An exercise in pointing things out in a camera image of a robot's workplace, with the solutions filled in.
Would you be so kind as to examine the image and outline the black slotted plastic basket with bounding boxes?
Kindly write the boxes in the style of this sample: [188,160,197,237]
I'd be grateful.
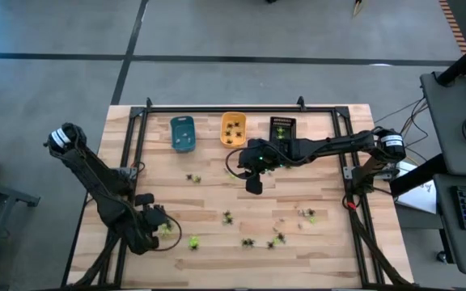
[268,116,298,143]

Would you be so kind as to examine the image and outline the yellow plastic bin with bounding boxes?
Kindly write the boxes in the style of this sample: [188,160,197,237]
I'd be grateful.
[219,111,248,149]

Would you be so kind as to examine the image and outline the teal plastic bin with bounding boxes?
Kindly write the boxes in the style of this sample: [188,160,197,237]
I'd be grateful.
[169,115,197,154]

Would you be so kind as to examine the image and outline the black desk leg bar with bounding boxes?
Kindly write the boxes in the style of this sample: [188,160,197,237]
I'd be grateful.
[389,153,447,197]

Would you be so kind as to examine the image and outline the white paper sheet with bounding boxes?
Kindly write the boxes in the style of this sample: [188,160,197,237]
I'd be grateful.
[396,161,438,215]

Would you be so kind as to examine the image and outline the grey desk with monitor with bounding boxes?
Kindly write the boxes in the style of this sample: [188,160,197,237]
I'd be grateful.
[420,71,466,177]

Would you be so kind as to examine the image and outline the grey desk with keyboard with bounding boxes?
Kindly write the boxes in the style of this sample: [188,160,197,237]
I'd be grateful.
[433,173,466,276]

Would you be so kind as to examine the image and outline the black slanted pole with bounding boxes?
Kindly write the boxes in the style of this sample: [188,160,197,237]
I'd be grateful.
[437,32,466,86]

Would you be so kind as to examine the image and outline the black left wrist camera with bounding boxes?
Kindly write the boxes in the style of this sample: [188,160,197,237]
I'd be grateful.
[134,192,155,206]

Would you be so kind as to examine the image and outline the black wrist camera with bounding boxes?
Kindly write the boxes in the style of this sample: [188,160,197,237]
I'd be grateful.
[245,175,264,196]
[134,192,155,206]

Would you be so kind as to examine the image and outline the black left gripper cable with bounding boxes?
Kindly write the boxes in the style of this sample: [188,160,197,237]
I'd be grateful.
[151,216,184,252]

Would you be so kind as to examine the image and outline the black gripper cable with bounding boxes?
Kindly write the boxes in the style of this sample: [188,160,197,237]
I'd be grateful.
[151,216,184,252]
[224,147,254,179]

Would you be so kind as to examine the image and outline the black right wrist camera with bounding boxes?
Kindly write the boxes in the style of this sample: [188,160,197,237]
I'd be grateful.
[245,175,264,196]

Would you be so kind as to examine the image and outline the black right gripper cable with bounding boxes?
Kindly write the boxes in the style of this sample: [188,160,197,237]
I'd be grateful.
[224,147,254,179]

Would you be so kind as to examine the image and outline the black aluminium table frame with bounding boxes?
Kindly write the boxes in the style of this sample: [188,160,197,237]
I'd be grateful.
[97,95,383,289]

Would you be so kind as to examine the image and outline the black left arm cable bundle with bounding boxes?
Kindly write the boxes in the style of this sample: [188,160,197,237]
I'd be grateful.
[67,232,121,289]

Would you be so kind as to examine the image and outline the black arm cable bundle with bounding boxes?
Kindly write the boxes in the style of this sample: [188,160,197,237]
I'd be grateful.
[67,232,121,289]
[342,193,414,289]

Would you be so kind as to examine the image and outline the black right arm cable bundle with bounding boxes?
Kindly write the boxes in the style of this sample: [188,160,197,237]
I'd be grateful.
[342,193,414,289]

